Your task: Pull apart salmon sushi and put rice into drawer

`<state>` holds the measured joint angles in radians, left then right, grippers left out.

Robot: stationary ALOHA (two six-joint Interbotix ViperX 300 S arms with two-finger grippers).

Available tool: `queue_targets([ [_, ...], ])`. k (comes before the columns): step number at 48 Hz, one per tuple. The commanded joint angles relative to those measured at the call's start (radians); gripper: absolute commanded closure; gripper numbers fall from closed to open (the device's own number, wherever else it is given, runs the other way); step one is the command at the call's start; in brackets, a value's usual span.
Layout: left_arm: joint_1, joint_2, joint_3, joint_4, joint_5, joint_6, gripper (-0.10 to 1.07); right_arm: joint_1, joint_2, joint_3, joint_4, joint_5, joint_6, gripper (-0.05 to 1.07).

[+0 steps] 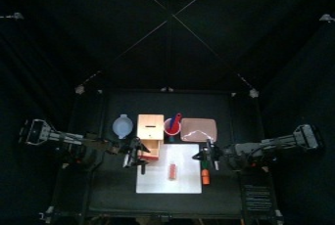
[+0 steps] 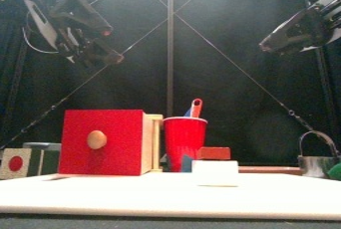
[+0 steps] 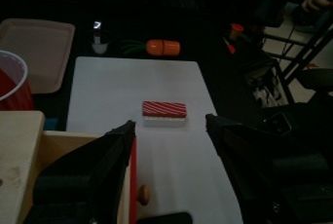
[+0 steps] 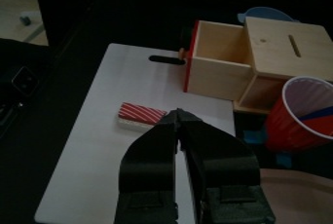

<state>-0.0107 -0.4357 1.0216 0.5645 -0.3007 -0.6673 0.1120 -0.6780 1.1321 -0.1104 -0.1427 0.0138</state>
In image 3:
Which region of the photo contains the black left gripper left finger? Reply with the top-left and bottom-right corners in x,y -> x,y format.
24,119 -> 137,224

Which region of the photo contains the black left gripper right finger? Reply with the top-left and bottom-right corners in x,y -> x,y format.
204,113 -> 333,224

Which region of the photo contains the white toy rice block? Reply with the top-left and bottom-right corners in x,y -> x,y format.
141,115 -> 187,129

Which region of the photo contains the red-fronted wooden drawer with knob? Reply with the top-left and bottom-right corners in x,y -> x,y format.
17,130 -> 152,224

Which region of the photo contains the wooden box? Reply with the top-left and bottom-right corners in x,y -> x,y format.
0,110 -> 47,224

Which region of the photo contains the small blue piece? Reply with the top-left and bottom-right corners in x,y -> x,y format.
42,117 -> 60,131

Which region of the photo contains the white cutting board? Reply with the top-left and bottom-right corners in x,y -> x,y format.
65,56 -> 244,224

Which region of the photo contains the red plastic cup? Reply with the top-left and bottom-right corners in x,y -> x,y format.
0,50 -> 36,112

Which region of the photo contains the black metal chair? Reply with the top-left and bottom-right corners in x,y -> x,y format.
259,19 -> 333,105

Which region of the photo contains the small orange red object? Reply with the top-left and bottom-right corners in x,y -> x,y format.
220,22 -> 246,56

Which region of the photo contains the orange toy carrot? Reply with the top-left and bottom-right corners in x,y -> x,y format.
117,38 -> 182,57

